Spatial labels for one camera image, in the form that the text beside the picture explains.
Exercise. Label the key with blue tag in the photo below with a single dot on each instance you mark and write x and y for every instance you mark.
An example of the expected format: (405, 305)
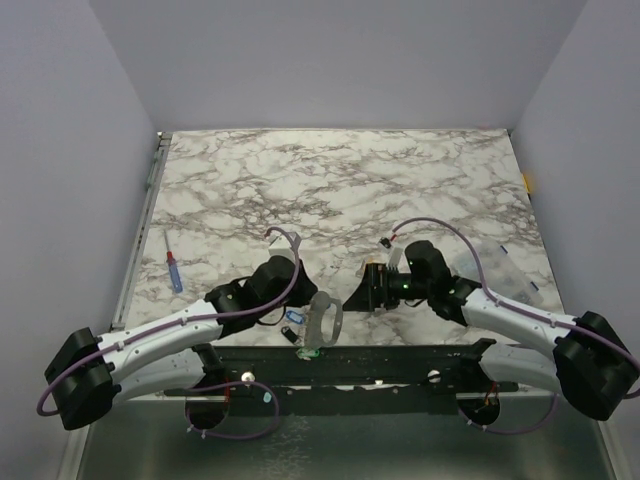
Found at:
(289, 334)
(295, 317)

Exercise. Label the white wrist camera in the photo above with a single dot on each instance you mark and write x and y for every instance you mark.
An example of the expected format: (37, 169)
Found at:
(392, 252)
(280, 246)

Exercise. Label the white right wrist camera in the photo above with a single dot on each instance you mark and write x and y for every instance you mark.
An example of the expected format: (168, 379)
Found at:
(392, 252)

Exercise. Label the front aluminium frame rail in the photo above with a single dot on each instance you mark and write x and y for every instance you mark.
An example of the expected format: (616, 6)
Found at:
(500, 363)

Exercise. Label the blue handled screwdriver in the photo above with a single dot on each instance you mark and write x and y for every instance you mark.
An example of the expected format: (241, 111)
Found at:
(173, 271)

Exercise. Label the key with green tag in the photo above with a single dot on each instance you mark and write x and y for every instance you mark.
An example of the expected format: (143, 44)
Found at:
(307, 354)

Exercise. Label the aluminium table edge rail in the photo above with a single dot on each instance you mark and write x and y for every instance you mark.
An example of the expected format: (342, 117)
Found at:
(152, 187)

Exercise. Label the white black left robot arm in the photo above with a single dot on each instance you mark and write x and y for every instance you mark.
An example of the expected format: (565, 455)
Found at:
(91, 373)

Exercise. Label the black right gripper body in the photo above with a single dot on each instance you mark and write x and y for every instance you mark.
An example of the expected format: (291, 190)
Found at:
(373, 286)

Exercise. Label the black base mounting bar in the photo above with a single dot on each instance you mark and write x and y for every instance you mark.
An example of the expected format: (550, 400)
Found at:
(351, 380)

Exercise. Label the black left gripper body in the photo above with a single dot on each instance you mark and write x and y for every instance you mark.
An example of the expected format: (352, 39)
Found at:
(299, 296)

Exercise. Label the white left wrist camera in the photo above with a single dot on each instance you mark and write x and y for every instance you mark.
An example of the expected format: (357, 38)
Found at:
(280, 246)

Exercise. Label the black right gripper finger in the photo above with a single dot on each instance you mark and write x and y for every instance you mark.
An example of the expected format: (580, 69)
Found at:
(373, 275)
(366, 298)

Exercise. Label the clear plastic box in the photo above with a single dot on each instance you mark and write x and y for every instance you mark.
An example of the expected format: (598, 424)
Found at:
(503, 276)

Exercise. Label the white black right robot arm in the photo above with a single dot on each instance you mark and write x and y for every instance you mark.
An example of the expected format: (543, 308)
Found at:
(581, 358)

